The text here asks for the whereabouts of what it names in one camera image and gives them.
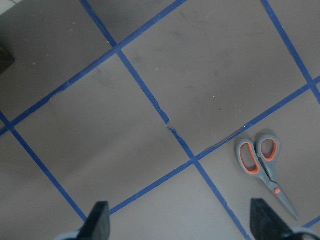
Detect grey orange handled scissors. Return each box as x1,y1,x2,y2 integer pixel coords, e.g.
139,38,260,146
235,134,299,220

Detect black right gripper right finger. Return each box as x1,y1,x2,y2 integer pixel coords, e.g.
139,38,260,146
250,198,300,240

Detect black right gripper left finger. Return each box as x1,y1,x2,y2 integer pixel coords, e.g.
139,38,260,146
77,201,110,240

